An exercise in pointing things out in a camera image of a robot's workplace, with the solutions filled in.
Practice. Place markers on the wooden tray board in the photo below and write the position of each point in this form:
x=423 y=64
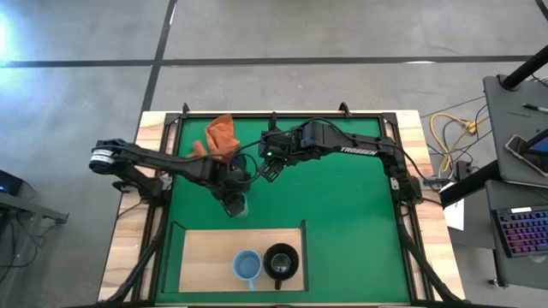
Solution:
x=205 y=261

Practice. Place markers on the black support beam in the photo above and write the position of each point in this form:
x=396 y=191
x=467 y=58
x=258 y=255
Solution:
x=471 y=184

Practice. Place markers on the grey side table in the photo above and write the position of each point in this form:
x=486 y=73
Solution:
x=509 y=128

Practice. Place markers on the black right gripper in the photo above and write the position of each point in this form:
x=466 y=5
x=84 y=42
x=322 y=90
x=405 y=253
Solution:
x=274 y=153

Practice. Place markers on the black mug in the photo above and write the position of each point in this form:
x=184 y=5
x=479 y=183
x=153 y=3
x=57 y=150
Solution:
x=280 y=262

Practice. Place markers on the black pen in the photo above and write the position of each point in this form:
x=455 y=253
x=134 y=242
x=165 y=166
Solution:
x=535 y=108

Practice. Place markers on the tablet with blue screen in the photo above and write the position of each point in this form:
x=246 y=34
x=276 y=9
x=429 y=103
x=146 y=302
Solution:
x=540 y=145

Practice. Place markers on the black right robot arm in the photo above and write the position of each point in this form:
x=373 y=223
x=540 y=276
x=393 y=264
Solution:
x=359 y=143

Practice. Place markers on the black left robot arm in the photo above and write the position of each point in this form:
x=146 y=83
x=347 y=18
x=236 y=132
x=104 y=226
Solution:
x=150 y=158

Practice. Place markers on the black metal table frame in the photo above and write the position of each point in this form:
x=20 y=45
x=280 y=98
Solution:
x=240 y=114

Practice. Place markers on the black side desk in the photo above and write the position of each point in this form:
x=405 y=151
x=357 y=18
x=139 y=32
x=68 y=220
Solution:
x=25 y=209

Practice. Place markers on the black round pole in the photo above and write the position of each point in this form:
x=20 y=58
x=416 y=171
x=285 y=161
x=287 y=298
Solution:
x=524 y=68

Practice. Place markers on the light blue faceted mug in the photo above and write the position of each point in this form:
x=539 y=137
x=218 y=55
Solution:
x=247 y=266

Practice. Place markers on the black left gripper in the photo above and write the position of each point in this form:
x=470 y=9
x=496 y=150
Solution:
x=229 y=177

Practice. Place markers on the backlit keyboard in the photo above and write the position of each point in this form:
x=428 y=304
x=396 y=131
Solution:
x=524 y=231

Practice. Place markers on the orange cloth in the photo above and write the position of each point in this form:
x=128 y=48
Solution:
x=220 y=137

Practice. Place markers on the white paper sheet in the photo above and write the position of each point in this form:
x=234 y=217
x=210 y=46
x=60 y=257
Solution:
x=454 y=211

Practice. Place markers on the purple faceted tumbler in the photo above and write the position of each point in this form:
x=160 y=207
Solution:
x=240 y=208

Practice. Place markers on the green table mat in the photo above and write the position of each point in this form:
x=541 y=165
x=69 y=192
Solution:
x=342 y=239

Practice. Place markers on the black device with blue light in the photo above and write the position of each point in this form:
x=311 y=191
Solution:
x=9 y=183

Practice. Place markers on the smartphone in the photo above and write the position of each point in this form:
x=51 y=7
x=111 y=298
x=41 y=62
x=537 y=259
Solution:
x=520 y=152

